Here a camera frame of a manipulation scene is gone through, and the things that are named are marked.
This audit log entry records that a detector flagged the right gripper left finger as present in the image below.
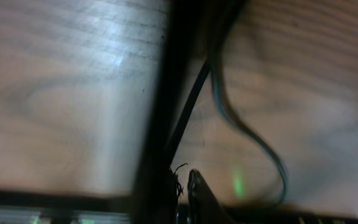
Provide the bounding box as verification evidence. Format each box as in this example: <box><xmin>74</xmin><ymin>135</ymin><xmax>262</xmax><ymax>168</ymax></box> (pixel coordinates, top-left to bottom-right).
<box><xmin>132</xmin><ymin>162</ymin><xmax>178</xmax><ymax>224</ymax></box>

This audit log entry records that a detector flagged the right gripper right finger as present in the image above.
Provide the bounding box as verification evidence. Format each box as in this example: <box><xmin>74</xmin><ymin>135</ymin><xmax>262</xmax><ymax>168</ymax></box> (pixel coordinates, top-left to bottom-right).
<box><xmin>187</xmin><ymin>169</ymin><xmax>235</xmax><ymax>224</ymax></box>

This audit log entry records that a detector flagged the long black USB cable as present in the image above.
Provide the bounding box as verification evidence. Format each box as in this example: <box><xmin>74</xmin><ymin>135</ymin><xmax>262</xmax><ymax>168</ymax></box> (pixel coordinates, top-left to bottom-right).
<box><xmin>163</xmin><ymin>0</ymin><xmax>289</xmax><ymax>205</ymax></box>

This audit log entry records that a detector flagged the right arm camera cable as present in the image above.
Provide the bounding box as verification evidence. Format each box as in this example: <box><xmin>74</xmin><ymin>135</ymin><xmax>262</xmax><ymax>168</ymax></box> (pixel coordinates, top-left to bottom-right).
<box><xmin>132</xmin><ymin>0</ymin><xmax>204</xmax><ymax>224</ymax></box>

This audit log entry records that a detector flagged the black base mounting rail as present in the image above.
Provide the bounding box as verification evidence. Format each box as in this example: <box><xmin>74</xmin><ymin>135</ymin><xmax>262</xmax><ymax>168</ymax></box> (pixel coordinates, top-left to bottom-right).
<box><xmin>0</xmin><ymin>190</ymin><xmax>358</xmax><ymax>224</ymax></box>

